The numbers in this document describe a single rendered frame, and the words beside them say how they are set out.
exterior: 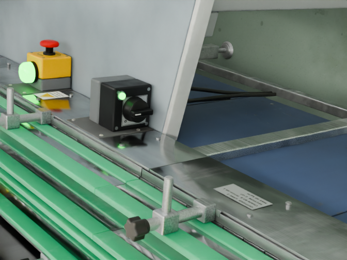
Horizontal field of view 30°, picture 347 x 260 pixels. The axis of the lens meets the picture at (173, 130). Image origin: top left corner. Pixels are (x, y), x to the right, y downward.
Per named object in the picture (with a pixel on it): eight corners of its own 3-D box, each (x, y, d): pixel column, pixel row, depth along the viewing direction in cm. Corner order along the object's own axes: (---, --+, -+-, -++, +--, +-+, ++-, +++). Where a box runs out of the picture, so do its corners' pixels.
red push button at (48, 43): (36, 54, 137) (36, 38, 136) (52, 53, 139) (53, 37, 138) (45, 59, 134) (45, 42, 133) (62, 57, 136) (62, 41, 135)
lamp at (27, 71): (28, 79, 138) (15, 81, 136) (29, 59, 136) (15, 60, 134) (38, 84, 134) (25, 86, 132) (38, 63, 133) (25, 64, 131)
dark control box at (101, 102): (126, 114, 123) (88, 119, 118) (129, 74, 121) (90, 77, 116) (152, 127, 117) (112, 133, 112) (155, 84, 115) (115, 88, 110)
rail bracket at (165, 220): (201, 211, 89) (120, 233, 81) (206, 161, 87) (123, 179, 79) (220, 223, 86) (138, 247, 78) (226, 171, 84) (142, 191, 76)
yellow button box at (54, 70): (57, 81, 143) (26, 83, 139) (58, 47, 141) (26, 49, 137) (73, 88, 138) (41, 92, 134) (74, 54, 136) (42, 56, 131)
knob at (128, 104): (142, 119, 115) (153, 124, 113) (121, 122, 113) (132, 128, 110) (144, 94, 114) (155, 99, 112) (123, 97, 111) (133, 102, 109)
